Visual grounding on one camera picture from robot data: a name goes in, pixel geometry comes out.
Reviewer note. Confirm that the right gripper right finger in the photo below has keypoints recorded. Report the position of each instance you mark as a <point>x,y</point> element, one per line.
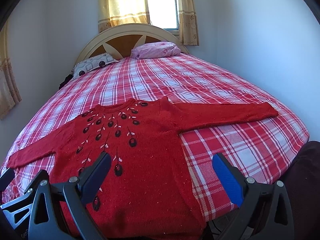
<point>264,210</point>

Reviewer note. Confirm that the yellow curtain left panel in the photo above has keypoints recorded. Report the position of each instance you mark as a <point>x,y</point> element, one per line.
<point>117,12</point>

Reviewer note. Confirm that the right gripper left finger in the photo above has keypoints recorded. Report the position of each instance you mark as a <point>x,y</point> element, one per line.
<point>76,192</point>

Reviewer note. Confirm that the pink pillow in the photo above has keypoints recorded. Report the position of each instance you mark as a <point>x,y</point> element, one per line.
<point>155,50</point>

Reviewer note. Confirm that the yellow curtain panel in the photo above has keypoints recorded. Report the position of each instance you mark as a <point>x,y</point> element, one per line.
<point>188,31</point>
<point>117,12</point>

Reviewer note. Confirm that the black item beside bed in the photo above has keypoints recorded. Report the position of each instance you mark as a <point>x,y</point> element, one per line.
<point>66,80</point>

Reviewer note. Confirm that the cream wooden headboard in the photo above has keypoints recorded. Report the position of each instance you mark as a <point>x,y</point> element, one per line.
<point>120,40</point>

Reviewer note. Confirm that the red knitted sweater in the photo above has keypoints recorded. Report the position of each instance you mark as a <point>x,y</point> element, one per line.
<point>148,190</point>

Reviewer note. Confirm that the bedroom window behind headboard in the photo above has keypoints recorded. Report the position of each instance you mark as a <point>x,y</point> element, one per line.
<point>164,14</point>

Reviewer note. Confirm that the red white plaid bedsheet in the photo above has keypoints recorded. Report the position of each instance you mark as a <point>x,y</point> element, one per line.
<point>262,150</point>

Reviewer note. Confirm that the yellow curtain right panel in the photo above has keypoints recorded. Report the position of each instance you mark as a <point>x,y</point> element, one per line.
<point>188,31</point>

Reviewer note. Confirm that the beige side window curtain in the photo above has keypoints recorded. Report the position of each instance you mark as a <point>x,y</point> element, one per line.
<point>10,95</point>

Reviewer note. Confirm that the white black patterned pillow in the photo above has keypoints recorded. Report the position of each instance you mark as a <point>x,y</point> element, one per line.
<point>92,63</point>

